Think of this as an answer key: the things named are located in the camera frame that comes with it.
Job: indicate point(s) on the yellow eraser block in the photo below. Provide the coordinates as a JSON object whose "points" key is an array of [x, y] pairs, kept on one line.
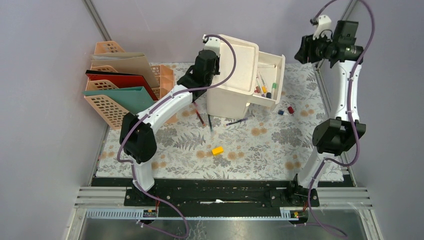
{"points": [[217, 151]]}

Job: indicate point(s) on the red ring binder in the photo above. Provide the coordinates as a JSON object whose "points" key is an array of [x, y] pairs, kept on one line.
{"points": [[103, 80]]}

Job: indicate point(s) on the blue pen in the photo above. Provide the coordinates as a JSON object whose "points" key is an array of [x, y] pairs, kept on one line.
{"points": [[237, 121]]}

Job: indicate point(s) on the red marker cap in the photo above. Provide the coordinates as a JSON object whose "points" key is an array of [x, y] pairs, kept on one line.
{"points": [[290, 110]]}

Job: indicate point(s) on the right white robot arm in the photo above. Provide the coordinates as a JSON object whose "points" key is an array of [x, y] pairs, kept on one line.
{"points": [[343, 129]]}

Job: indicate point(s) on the beige notebook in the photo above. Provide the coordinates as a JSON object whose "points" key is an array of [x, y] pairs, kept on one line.
{"points": [[127, 62]]}

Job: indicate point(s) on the clear green pen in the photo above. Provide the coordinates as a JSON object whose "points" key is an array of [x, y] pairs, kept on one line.
{"points": [[210, 124]]}

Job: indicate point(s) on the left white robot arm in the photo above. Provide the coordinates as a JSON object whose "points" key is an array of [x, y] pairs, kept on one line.
{"points": [[137, 135]]}

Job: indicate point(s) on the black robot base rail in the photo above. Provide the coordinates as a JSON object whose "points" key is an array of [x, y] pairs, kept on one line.
{"points": [[216, 198]]}

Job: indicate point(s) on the teal folder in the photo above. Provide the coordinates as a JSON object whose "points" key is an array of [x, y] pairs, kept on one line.
{"points": [[133, 99]]}

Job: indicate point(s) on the yellow capped white marker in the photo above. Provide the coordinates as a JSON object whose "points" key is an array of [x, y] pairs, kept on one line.
{"points": [[261, 83]]}

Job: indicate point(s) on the floral table mat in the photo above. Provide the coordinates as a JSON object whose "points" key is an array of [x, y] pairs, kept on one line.
{"points": [[267, 146]]}

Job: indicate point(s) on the aluminium corner frame post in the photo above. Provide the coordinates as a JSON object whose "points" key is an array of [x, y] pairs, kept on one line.
{"points": [[97, 20]]}

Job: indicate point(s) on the orange clear pen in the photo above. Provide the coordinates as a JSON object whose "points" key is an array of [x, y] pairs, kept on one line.
{"points": [[200, 118]]}

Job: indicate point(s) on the green capped white marker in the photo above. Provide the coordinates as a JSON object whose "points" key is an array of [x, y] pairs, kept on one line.
{"points": [[271, 91]]}

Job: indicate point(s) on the peach plastic file organizer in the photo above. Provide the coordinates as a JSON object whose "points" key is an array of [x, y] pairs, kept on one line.
{"points": [[113, 113]]}

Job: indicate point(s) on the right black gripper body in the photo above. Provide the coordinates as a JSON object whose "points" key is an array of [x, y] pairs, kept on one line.
{"points": [[316, 49]]}

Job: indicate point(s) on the white three-drawer cabinet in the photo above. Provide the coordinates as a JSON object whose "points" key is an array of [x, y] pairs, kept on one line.
{"points": [[232, 98]]}

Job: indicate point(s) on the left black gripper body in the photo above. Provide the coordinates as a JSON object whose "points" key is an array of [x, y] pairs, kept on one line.
{"points": [[209, 80]]}

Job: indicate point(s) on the white top drawer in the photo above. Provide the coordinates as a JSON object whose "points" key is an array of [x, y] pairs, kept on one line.
{"points": [[272, 69]]}

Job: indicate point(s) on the dark red capped marker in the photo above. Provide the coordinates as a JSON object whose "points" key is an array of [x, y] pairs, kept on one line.
{"points": [[258, 87]]}

